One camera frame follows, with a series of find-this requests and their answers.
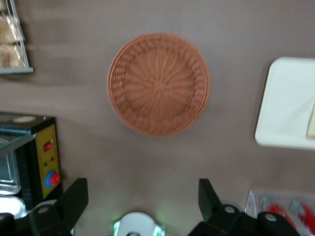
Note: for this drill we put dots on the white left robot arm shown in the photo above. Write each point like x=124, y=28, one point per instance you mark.
x=137, y=225

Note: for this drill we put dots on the black food warmer machine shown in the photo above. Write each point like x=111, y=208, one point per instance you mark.
x=48, y=157

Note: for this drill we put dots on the cream rectangular tray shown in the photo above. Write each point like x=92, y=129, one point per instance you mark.
x=283, y=103

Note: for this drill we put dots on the clear acrylic bottle rack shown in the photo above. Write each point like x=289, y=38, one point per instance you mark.
x=253, y=199

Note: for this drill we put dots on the brown round wicker basket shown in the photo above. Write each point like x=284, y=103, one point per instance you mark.
x=158, y=83

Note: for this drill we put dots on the triangular sandwich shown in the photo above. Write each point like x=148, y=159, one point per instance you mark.
x=311, y=123

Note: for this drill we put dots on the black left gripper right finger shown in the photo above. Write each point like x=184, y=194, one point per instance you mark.
x=229, y=221

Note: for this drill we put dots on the grey snack tray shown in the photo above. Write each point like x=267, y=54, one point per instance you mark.
x=23, y=59

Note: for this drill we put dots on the clear bag of pastry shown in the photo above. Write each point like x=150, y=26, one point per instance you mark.
x=9, y=29
x=11, y=56

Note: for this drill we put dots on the red cola bottle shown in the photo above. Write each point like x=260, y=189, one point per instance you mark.
x=280, y=211
x=307, y=215

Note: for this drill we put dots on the steel warmer pan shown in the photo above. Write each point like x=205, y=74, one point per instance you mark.
x=8, y=172
x=11, y=206

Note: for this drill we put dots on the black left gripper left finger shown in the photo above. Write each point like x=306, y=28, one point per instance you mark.
x=49, y=216

